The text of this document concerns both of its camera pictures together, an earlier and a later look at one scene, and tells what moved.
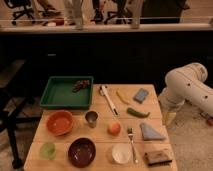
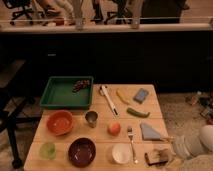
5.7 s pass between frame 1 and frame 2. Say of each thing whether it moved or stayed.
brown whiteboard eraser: stayed
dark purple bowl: stayed
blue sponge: stayed
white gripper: moved
